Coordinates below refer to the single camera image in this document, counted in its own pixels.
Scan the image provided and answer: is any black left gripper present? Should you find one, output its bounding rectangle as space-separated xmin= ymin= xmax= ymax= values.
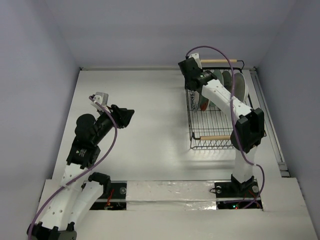
xmin=92 ymin=104 xmax=134 ymax=145

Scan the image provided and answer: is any red and teal plate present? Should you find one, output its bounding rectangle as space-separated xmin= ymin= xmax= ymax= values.
xmin=199 ymin=96 xmax=209 ymax=112

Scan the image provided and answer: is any blue floral white plate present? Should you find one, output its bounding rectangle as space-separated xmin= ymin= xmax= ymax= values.
xmin=189 ymin=91 xmax=200 ymax=112

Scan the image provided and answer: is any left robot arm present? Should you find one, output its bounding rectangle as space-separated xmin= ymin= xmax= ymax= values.
xmin=27 ymin=101 xmax=135 ymax=240

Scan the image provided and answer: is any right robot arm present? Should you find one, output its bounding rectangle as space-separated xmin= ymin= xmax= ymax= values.
xmin=178 ymin=55 xmax=265 ymax=198

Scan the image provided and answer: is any light green plate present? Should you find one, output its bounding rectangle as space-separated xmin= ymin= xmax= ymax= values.
xmin=212 ymin=69 xmax=224 ymax=85

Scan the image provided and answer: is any dark green marbled plate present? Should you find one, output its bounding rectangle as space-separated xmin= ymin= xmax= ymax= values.
xmin=222 ymin=71 xmax=233 ymax=91

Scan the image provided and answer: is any pale blue-grey plate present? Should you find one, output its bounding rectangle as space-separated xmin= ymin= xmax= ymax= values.
xmin=234 ymin=72 xmax=249 ymax=103

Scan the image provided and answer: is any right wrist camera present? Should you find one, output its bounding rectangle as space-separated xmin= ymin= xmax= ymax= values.
xmin=187 ymin=52 xmax=202 ymax=69

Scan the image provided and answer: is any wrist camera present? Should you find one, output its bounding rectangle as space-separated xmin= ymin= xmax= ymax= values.
xmin=187 ymin=52 xmax=202 ymax=69
xmin=89 ymin=92 xmax=109 ymax=112

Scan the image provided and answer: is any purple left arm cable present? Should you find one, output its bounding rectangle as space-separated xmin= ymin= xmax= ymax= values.
xmin=26 ymin=101 xmax=119 ymax=237

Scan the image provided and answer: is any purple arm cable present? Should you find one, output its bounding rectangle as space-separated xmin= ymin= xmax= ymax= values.
xmin=185 ymin=45 xmax=265 ymax=210
xmin=26 ymin=101 xmax=119 ymax=237

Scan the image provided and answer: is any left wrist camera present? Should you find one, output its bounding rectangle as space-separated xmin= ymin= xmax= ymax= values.
xmin=89 ymin=92 xmax=109 ymax=112

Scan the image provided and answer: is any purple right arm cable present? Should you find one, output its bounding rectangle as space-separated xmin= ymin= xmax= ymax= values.
xmin=185 ymin=45 xmax=265 ymax=210

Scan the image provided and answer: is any black wire dish rack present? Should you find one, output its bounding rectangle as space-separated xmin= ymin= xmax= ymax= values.
xmin=184 ymin=58 xmax=254 ymax=150

